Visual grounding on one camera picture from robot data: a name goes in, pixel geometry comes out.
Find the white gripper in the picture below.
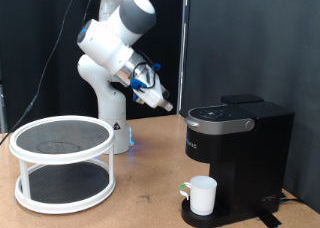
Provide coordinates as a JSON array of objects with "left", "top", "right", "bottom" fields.
[{"left": 132, "top": 67, "right": 174, "bottom": 113}]

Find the black Keurig coffee machine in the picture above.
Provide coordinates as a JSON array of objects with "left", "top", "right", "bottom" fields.
[{"left": 180, "top": 93, "right": 296, "bottom": 228}]

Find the white mug with green tape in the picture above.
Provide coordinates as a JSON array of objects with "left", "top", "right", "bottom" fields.
[{"left": 179, "top": 175, "right": 218, "bottom": 217}]

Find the silver vertical pole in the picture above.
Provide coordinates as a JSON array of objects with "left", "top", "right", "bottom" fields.
[{"left": 175, "top": 0, "right": 191, "bottom": 115}]

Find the grey partition panel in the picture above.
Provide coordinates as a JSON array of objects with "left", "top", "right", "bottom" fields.
[{"left": 179, "top": 0, "right": 320, "bottom": 214}]

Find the white two-tier turntable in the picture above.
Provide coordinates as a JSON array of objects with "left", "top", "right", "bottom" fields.
[{"left": 9, "top": 115, "right": 117, "bottom": 215}]

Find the black curtain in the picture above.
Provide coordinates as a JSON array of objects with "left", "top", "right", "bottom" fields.
[{"left": 0, "top": 0, "right": 185, "bottom": 134}]

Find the black tape strip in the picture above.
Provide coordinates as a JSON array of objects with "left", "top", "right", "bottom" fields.
[{"left": 256, "top": 209, "right": 283, "bottom": 228}]

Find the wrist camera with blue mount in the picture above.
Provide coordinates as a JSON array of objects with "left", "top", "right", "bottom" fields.
[{"left": 132, "top": 92, "right": 146, "bottom": 106}]

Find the blue cable clip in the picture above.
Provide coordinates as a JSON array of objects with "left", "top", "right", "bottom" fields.
[{"left": 129, "top": 77, "right": 148, "bottom": 92}]

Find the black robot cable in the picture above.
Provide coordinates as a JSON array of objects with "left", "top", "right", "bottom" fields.
[{"left": 0, "top": 0, "right": 158, "bottom": 146}]

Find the black power cord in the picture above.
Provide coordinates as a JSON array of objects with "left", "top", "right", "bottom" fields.
[{"left": 279, "top": 191, "right": 306, "bottom": 204}]

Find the grey metal post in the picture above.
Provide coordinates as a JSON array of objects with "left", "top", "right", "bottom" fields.
[{"left": 0, "top": 82, "right": 6, "bottom": 134}]

